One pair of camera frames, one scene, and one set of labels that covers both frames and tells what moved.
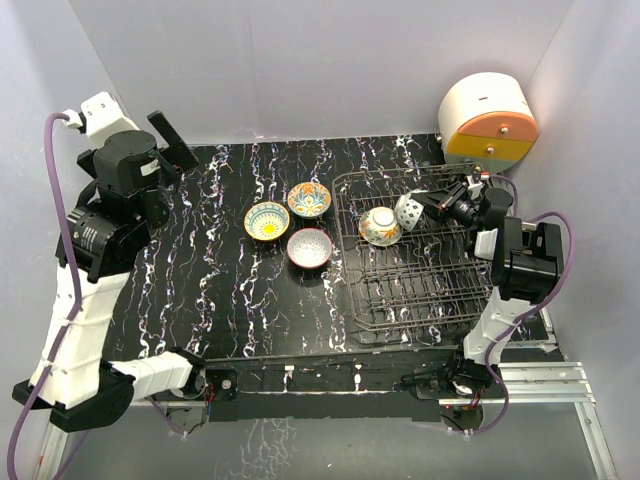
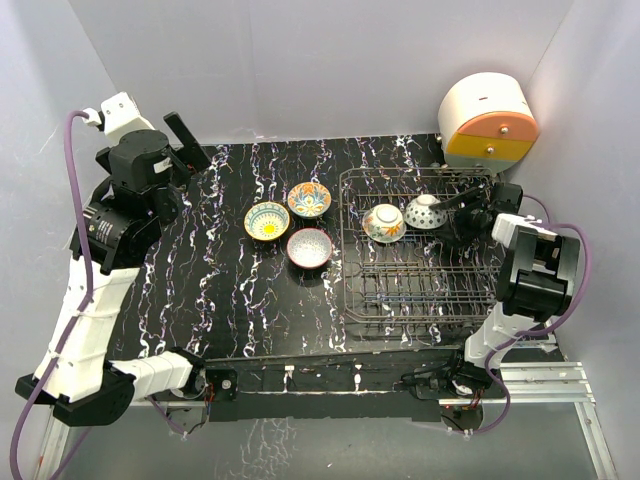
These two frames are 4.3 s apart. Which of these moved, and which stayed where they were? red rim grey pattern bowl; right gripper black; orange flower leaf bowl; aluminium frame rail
Moved: right gripper black
Stayed: orange flower leaf bowl; red rim grey pattern bowl; aluminium frame rail
